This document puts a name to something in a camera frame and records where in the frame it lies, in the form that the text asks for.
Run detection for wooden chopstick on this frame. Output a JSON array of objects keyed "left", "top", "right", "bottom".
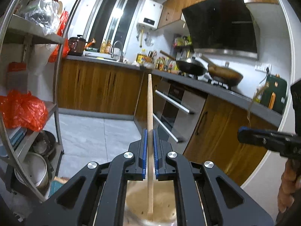
[{"left": 147, "top": 74, "right": 154, "bottom": 221}]

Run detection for wooden kitchen cabinets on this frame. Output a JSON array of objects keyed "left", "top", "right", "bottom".
[{"left": 57, "top": 0, "right": 282, "bottom": 186}]

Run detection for kitchen faucet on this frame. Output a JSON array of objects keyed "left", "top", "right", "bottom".
[{"left": 111, "top": 40, "right": 124, "bottom": 63}]

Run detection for person's right hand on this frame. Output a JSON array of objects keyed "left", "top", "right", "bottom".
[{"left": 277, "top": 160, "right": 300, "bottom": 213}]

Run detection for white floral ceramic utensil holder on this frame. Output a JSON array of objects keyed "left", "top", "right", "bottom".
[{"left": 123, "top": 179, "right": 178, "bottom": 226}]

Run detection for built-in oven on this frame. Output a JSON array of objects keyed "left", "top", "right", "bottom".
[{"left": 154, "top": 80, "right": 208, "bottom": 145}]

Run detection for brown frying pan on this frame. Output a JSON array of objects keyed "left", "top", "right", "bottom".
[{"left": 199, "top": 54, "right": 243, "bottom": 87}]

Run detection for steel pot on shelf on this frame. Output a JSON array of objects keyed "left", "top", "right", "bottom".
[{"left": 21, "top": 152, "right": 53, "bottom": 190}]

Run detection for black wok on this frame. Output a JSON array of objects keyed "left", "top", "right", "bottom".
[{"left": 160, "top": 50, "right": 208, "bottom": 76}]

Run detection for yellow oil bottle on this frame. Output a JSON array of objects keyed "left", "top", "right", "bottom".
[{"left": 136, "top": 48, "right": 147, "bottom": 64}]

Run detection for black range hood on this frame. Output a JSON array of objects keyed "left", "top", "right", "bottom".
[{"left": 182, "top": 0, "right": 258, "bottom": 60}]

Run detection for red plastic bag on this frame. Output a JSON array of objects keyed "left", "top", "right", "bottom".
[{"left": 1, "top": 89, "right": 49, "bottom": 132}]

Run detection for red rice cooker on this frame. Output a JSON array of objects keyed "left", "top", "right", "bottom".
[{"left": 68, "top": 35, "right": 86, "bottom": 56}]

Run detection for white water heater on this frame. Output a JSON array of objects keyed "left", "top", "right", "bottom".
[{"left": 138, "top": 0, "right": 163, "bottom": 30}]

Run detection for clear plastic bag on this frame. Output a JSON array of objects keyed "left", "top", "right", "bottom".
[{"left": 20, "top": 0, "right": 60, "bottom": 35}]

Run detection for steel storage shelf rack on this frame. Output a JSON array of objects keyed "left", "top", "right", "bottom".
[{"left": 1, "top": 0, "right": 81, "bottom": 202}]

